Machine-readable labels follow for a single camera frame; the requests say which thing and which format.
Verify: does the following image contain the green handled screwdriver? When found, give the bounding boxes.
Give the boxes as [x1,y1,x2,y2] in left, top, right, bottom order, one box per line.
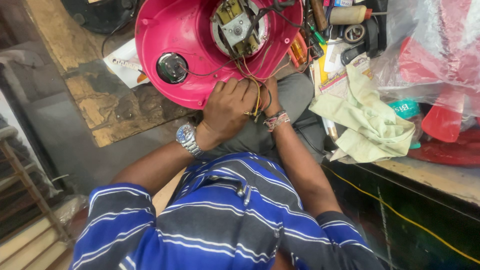
[307,25,328,47]

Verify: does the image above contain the metal fan motor gearbox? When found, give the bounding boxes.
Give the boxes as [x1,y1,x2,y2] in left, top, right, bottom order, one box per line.
[210,0,270,59]

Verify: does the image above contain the thin black cable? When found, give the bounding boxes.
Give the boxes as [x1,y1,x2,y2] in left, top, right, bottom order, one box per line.
[101,16,136,59]

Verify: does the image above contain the clear plastic bag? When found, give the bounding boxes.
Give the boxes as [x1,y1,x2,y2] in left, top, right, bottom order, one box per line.
[370,0,480,118]

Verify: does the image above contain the metal pen clip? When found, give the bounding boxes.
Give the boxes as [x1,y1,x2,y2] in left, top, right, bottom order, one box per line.
[236,181,253,207]

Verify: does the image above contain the dark workbench cabinet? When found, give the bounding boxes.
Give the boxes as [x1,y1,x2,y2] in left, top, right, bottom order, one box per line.
[322,157,480,270]

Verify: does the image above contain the red plastic base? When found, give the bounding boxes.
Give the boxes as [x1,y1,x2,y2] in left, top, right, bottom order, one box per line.
[407,127,480,168]

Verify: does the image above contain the blue grey striped shirt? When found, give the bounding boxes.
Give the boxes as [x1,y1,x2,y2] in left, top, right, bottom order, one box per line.
[69,151,387,270]

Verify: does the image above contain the silver wristwatch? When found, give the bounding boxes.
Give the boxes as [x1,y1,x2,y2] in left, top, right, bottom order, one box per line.
[175,122,205,158]

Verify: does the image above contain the bottle with teal label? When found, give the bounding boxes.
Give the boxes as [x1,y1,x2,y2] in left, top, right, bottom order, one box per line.
[388,98,425,150]

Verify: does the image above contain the wooden tool handle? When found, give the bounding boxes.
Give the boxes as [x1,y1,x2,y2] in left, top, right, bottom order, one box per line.
[310,0,329,32]

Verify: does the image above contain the black tape roll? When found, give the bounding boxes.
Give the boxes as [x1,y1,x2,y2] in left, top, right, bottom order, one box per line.
[343,23,367,45]

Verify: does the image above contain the yellow cable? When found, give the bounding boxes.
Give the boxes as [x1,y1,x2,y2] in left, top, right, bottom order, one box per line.
[320,163,480,265]

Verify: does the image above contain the bundle of coloured wires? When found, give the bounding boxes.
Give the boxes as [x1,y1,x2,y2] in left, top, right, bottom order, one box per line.
[234,45,286,124]

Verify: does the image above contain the coloured thread bracelets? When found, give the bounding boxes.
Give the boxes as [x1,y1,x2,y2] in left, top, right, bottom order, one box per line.
[263,109,291,133]

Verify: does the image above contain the pale green cloth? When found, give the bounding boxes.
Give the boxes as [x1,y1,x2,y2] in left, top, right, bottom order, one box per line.
[308,63,416,165]

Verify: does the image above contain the person's right hand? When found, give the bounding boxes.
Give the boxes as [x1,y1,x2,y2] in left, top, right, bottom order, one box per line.
[259,76,283,118]

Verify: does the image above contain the cream bottle with red cap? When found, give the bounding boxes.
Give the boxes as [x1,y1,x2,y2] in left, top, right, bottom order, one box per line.
[329,4,374,26]

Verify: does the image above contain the white paper sheet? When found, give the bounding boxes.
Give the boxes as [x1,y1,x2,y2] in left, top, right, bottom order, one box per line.
[103,37,151,90]

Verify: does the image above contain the worn wooden board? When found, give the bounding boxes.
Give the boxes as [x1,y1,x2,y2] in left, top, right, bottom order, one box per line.
[24,0,196,148]

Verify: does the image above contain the red fan blade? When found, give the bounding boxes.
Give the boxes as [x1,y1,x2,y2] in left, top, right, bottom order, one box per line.
[397,0,480,143]

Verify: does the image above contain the black round fan base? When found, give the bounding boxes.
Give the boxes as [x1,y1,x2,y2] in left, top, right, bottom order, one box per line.
[61,0,142,35]

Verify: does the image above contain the black hand tool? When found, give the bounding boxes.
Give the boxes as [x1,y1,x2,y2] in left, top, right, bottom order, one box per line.
[340,18,380,67]

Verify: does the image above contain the person's left hand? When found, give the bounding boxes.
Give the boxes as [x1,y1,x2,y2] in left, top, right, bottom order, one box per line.
[196,77,260,151]

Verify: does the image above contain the pink plastic fan housing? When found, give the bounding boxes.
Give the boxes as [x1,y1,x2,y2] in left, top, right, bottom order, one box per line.
[134,0,304,110]

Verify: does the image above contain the wooden rack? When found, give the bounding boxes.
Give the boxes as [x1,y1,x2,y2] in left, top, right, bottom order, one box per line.
[0,123,73,270]

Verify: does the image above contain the orange handled screwdriver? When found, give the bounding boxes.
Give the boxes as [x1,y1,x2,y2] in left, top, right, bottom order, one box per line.
[290,37,308,67]

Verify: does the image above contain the black round switch unit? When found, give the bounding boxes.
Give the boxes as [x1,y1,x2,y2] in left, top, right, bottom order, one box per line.
[155,52,190,85]

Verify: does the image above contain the printed paper sheet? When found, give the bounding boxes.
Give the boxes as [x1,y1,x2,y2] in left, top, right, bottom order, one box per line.
[318,55,373,100]

